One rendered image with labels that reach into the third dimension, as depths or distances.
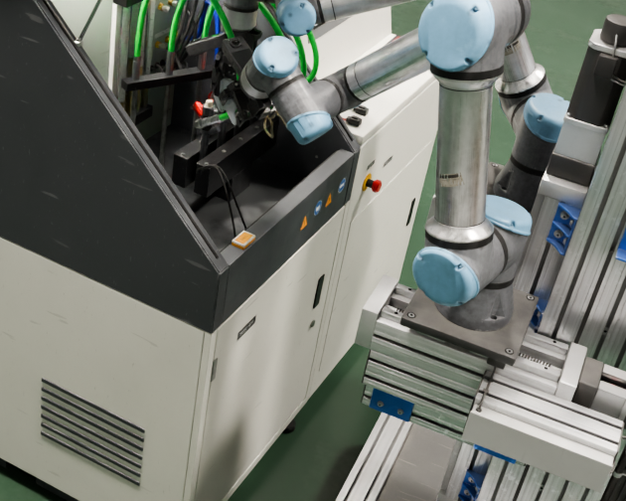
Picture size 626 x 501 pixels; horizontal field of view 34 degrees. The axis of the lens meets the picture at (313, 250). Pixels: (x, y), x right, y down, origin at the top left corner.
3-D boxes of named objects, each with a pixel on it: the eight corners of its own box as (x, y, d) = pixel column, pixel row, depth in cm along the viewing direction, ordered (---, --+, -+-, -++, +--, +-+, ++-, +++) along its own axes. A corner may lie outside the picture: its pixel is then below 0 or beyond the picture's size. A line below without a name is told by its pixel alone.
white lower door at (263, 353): (190, 543, 258) (220, 331, 220) (182, 539, 259) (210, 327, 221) (307, 399, 308) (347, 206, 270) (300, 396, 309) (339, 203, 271)
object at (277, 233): (221, 325, 221) (230, 264, 212) (204, 317, 223) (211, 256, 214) (344, 206, 269) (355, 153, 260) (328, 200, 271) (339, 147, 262)
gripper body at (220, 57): (242, 88, 224) (249, 37, 218) (209, 77, 227) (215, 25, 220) (259, 78, 230) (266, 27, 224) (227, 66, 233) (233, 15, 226)
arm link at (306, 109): (354, 114, 190) (322, 64, 190) (318, 133, 182) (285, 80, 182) (327, 134, 196) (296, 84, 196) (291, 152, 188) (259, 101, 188)
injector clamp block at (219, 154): (204, 223, 245) (210, 167, 237) (168, 208, 248) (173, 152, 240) (271, 168, 272) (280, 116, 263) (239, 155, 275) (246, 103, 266)
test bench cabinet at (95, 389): (179, 576, 262) (211, 335, 218) (-3, 476, 279) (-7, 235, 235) (304, 417, 316) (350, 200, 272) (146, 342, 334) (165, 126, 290)
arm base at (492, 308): (518, 299, 203) (532, 258, 197) (501, 341, 191) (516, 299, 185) (445, 273, 206) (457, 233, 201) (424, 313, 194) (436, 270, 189)
